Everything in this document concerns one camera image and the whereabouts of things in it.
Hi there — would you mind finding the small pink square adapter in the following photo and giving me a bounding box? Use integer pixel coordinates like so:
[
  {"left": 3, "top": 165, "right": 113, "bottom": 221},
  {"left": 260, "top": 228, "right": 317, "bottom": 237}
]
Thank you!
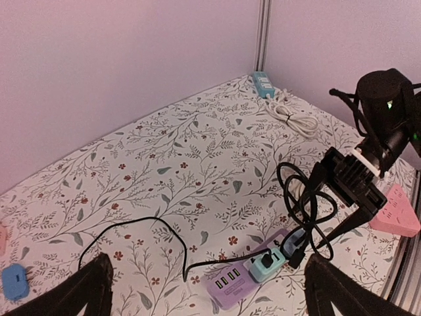
[{"left": 0, "top": 224, "right": 8, "bottom": 256}]

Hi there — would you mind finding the white cord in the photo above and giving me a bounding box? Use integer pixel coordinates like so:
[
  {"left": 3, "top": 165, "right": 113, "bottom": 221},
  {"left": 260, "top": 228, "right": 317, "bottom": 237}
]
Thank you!
[{"left": 264, "top": 88, "right": 320, "bottom": 137}]

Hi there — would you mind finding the black usb cable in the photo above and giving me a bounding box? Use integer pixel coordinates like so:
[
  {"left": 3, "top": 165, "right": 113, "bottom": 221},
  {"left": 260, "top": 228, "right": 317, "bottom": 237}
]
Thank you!
[{"left": 78, "top": 217, "right": 280, "bottom": 282}]

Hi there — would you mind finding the aluminium front rail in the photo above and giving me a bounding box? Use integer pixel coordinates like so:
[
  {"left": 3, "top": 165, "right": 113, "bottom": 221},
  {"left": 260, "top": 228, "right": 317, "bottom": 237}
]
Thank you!
[{"left": 381, "top": 177, "right": 421, "bottom": 310}]

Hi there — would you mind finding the blue plug adapter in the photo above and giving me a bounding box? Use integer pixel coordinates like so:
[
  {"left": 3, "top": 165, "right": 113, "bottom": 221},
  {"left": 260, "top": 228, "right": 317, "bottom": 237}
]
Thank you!
[{"left": 1, "top": 263, "right": 30, "bottom": 301}]

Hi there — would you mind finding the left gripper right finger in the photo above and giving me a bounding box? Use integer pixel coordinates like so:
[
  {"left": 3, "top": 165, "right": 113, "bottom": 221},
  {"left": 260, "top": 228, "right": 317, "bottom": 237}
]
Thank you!
[{"left": 305, "top": 253, "right": 412, "bottom": 316}]

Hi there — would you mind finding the pink triangular power strip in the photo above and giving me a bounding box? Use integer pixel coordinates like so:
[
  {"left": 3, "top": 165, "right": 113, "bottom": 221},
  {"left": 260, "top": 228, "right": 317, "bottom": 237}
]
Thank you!
[{"left": 369, "top": 184, "right": 420, "bottom": 238}]

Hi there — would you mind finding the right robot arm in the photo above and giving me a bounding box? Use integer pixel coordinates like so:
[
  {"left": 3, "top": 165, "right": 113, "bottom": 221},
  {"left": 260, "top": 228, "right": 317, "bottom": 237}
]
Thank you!
[{"left": 299, "top": 68, "right": 420, "bottom": 248}]

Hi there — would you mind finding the teal power strip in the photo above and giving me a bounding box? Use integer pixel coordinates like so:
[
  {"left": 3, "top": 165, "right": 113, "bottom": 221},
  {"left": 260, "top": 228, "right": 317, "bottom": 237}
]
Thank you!
[{"left": 252, "top": 71, "right": 276, "bottom": 99}]

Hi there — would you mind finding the teal plug adapter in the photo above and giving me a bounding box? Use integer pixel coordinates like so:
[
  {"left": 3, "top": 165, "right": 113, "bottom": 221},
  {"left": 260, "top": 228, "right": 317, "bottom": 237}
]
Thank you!
[{"left": 248, "top": 248, "right": 286, "bottom": 283}]

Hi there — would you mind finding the purple power strip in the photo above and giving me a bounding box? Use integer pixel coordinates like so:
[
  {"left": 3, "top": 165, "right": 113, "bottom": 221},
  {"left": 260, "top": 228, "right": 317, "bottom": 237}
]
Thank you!
[{"left": 202, "top": 228, "right": 289, "bottom": 310}]

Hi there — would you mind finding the floral table mat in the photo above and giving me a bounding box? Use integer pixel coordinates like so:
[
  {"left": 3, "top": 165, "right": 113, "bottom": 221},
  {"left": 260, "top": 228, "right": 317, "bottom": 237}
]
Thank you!
[{"left": 0, "top": 74, "right": 418, "bottom": 316}]

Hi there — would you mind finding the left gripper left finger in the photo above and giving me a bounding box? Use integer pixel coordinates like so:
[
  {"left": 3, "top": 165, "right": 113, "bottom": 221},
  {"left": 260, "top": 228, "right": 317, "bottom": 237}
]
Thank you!
[{"left": 6, "top": 253, "right": 114, "bottom": 316}]

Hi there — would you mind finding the right aluminium frame post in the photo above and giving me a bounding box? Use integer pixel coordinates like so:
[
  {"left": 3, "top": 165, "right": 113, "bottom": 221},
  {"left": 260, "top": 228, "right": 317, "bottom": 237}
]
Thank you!
[{"left": 253, "top": 0, "right": 272, "bottom": 71}]

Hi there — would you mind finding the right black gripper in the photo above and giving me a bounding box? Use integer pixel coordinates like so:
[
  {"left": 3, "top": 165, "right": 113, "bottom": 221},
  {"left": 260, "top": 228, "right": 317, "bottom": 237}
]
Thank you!
[{"left": 296, "top": 147, "right": 387, "bottom": 249}]

